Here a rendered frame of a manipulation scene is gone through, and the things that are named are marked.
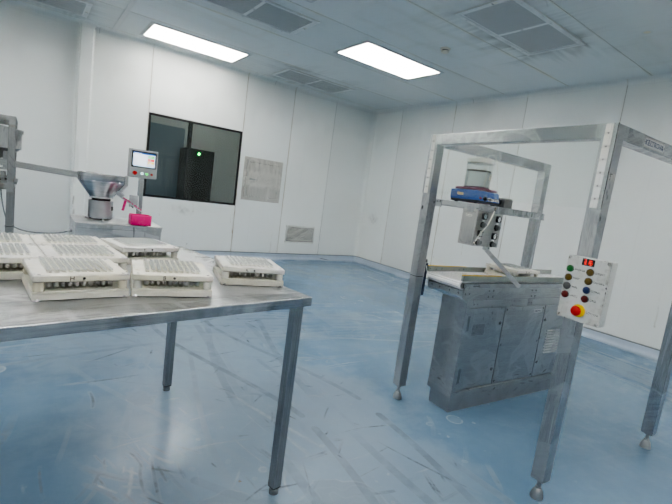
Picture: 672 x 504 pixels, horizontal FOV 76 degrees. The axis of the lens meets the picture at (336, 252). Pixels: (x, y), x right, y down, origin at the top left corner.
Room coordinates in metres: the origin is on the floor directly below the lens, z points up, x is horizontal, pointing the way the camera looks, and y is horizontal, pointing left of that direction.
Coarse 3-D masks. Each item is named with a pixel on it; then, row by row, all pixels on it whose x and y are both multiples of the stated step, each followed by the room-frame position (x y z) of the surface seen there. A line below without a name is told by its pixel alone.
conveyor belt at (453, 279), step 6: (432, 276) 2.56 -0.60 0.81; (438, 276) 2.52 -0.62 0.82; (444, 276) 2.50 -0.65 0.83; (450, 276) 2.51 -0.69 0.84; (456, 276) 2.55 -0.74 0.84; (540, 276) 3.11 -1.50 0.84; (546, 276) 3.16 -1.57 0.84; (552, 276) 3.21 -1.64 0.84; (558, 276) 3.26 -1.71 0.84; (438, 282) 2.53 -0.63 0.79; (444, 282) 2.47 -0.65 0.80; (450, 282) 2.43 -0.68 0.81; (456, 282) 2.40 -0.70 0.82; (462, 282) 2.39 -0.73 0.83; (468, 282) 2.42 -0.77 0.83; (474, 282) 2.45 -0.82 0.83; (480, 282) 2.47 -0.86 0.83; (486, 282) 2.50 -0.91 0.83; (492, 282) 2.53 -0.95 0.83; (498, 282) 2.57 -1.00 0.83; (504, 282) 2.60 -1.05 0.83; (510, 282) 2.63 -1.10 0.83; (522, 282) 2.70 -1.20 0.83; (528, 282) 2.73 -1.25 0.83; (534, 282) 2.77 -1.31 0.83; (540, 282) 2.81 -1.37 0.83; (546, 282) 2.84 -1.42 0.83; (552, 282) 2.88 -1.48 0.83; (558, 282) 2.92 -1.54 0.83
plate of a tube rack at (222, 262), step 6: (216, 258) 1.75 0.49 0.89; (222, 258) 1.76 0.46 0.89; (222, 264) 1.63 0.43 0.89; (228, 264) 1.64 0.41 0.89; (234, 264) 1.66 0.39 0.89; (276, 264) 1.79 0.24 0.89; (222, 270) 1.59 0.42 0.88; (228, 270) 1.60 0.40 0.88; (234, 270) 1.61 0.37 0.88; (240, 270) 1.62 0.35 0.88; (252, 270) 1.64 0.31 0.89; (258, 270) 1.65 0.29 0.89; (264, 270) 1.65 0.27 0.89; (270, 270) 1.66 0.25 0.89; (276, 270) 1.67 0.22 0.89; (282, 270) 1.68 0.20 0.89
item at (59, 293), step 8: (24, 280) 1.24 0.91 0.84; (56, 288) 1.18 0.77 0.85; (64, 288) 1.19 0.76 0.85; (72, 288) 1.20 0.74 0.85; (80, 288) 1.21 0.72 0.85; (88, 288) 1.22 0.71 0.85; (96, 288) 1.23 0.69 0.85; (104, 288) 1.25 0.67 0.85; (112, 288) 1.26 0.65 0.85; (32, 296) 1.12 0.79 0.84; (40, 296) 1.13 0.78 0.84; (48, 296) 1.14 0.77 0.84; (56, 296) 1.15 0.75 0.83; (64, 296) 1.17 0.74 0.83; (72, 296) 1.18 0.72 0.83; (80, 296) 1.19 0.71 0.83; (88, 296) 1.21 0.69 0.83; (96, 296) 1.22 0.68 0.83; (104, 296) 1.23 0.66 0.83; (112, 296) 1.25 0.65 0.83; (120, 296) 1.26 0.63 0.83
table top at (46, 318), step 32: (192, 256) 2.10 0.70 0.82; (0, 288) 1.19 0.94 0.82; (128, 288) 1.37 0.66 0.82; (224, 288) 1.54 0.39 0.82; (256, 288) 1.61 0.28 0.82; (288, 288) 1.69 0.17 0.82; (0, 320) 0.96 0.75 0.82; (32, 320) 0.99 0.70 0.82; (64, 320) 1.01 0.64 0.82; (96, 320) 1.06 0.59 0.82; (128, 320) 1.11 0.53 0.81; (160, 320) 1.18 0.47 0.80
